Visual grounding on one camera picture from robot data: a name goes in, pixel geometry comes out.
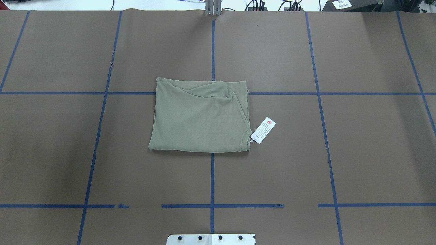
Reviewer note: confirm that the olive green long-sleeve shirt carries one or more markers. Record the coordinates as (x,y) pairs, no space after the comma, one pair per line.
(206,116)

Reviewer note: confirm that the white paper garment tag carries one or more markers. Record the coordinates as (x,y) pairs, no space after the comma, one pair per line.
(262,130)

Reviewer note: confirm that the aluminium frame post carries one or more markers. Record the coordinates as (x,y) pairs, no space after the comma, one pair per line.
(213,7)

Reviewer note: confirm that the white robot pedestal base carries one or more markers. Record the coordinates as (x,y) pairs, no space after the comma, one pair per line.
(212,239)

